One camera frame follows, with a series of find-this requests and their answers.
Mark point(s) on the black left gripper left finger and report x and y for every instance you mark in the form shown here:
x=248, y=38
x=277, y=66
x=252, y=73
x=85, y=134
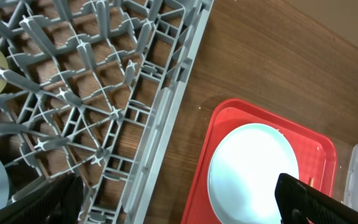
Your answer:
x=58, y=201

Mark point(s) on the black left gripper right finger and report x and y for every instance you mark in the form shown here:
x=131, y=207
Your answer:
x=298, y=203

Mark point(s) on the grey plastic dishwasher rack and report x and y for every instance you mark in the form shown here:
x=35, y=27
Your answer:
x=93, y=88

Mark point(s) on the red plastic tray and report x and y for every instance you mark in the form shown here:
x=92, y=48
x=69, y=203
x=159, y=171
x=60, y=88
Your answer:
x=315, y=153

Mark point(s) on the light blue plate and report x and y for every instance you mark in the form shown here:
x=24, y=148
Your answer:
x=244, y=171

